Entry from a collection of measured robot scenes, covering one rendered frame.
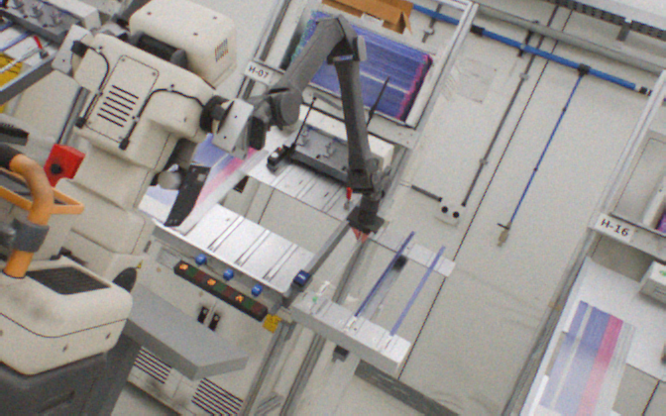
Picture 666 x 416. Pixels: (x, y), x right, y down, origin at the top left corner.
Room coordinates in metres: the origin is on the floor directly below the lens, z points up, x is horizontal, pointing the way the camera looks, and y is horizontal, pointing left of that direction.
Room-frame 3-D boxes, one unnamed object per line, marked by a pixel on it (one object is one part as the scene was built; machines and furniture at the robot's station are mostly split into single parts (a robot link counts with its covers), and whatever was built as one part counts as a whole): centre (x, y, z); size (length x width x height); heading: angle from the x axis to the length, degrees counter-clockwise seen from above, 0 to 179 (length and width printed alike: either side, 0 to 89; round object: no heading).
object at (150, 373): (2.81, 0.15, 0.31); 0.70 x 0.65 x 0.62; 73
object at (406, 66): (2.67, 0.13, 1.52); 0.51 x 0.13 x 0.27; 73
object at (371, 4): (2.99, 0.14, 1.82); 0.68 x 0.30 x 0.20; 73
